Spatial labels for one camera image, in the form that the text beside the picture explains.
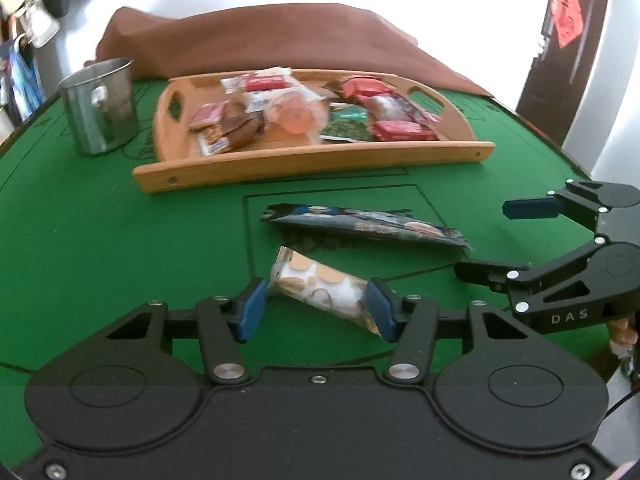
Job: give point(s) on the brown snack packet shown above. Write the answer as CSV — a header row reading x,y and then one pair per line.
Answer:
x,y
245,127

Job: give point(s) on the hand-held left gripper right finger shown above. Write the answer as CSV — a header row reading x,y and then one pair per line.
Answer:
x,y
382,310

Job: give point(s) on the clear nut snack packet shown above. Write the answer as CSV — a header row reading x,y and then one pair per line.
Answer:
x,y
215,141

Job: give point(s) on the metal cup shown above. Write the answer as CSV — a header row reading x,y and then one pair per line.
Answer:
x,y
100,110

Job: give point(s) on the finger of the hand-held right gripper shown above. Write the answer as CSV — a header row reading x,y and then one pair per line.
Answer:
x,y
530,208
485,271

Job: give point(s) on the pink jelly cup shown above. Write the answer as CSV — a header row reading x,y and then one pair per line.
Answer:
x,y
295,112

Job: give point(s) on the dark door panel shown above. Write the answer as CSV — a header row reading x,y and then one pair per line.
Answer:
x,y
565,90

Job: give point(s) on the blue striped bag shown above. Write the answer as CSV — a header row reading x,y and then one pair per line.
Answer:
x,y
22,80

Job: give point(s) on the red paper decoration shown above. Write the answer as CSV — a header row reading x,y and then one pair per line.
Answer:
x,y
567,17

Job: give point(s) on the dark long snack packet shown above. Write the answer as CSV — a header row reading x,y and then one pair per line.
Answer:
x,y
360,225

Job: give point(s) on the white cookie packet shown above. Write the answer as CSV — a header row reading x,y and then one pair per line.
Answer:
x,y
320,290

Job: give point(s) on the green snack packet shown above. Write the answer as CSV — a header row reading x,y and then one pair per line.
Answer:
x,y
347,125

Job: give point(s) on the green table mat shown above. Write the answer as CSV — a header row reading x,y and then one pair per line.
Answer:
x,y
125,240

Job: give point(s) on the red and tan snack packet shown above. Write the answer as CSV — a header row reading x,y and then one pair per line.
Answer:
x,y
206,116

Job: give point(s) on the person's right hand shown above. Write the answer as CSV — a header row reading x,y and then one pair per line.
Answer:
x,y
622,337

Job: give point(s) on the white plastic object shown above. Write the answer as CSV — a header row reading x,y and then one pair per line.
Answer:
x,y
40,25

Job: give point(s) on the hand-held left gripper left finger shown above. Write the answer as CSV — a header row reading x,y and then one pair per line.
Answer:
x,y
252,310

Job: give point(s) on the white pastry packet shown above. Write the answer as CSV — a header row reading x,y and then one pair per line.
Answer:
x,y
257,100

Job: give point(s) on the wooden tray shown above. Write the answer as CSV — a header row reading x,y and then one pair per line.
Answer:
x,y
310,162

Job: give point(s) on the brown cloth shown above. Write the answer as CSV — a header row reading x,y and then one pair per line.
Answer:
x,y
275,40

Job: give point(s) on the red and clear snack packet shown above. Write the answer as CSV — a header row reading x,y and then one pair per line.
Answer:
x,y
395,107

